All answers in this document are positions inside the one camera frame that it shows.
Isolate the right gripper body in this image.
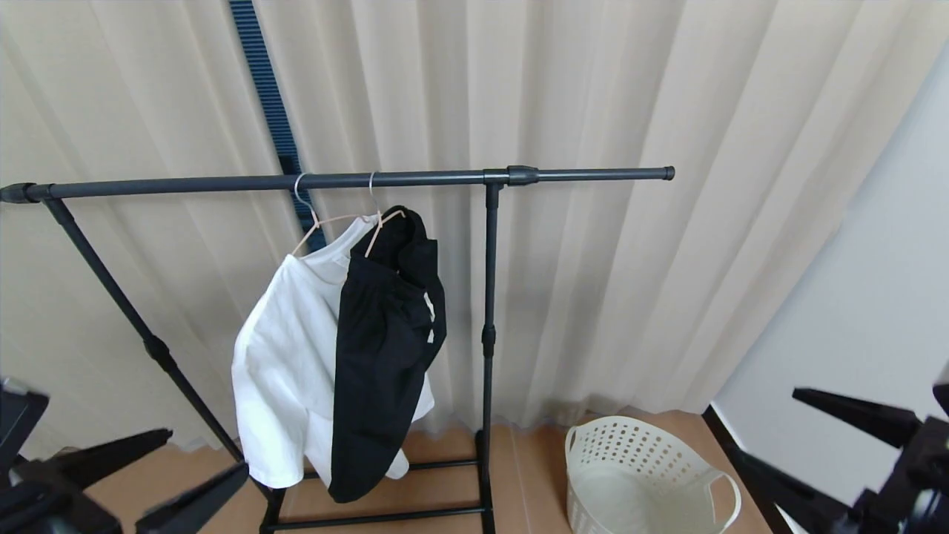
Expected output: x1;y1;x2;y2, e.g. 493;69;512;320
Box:
853;415;949;534

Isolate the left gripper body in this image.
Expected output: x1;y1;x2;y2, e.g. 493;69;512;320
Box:
0;456;124;534

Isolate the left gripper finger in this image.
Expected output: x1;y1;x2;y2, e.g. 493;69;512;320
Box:
44;428;173;487
136;463;250;534

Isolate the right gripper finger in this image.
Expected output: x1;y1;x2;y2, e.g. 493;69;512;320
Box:
791;387;925;449
730;446;862;534

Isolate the white printed t-shirt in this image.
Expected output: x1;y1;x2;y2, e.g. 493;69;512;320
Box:
231;215;436;483

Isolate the black garment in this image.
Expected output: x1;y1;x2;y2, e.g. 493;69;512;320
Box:
328;205;448;504

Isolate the pink clothes hanger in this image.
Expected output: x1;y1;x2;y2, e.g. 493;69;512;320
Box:
291;173;375;258
363;171;408;260

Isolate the white laundry basket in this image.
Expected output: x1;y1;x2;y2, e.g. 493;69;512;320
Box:
565;416;742;534

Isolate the black clothes rack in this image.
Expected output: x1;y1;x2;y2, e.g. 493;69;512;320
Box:
0;165;676;534

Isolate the beige curtain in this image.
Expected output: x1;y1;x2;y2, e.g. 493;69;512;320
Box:
252;0;949;435
0;0;312;453

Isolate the blue ribbed strip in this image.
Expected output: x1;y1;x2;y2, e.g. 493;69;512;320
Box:
228;0;327;253

